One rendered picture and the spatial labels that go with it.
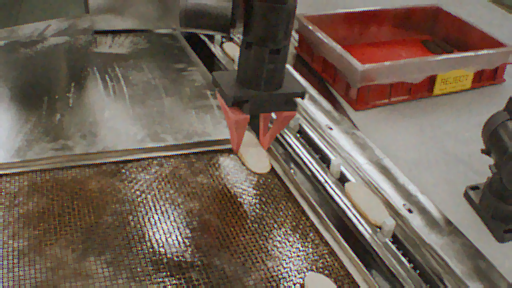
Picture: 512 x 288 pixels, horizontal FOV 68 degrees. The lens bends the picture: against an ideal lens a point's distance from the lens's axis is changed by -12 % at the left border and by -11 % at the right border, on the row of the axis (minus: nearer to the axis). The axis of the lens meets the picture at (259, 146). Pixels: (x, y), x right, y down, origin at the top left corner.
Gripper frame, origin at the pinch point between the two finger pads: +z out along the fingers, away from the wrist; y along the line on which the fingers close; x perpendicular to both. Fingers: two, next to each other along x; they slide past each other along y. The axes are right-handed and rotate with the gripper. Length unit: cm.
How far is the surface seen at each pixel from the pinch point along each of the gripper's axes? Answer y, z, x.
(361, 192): -16.2, 6.5, 6.1
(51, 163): 25.8, 4.3, -6.6
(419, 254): -17.9, 7.4, 18.9
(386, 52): -55, 4, -39
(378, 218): -15.7, 6.9, 11.4
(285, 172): -5.7, 4.9, 1.0
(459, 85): -58, 1, -16
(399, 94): -42.0, 4.1, -17.7
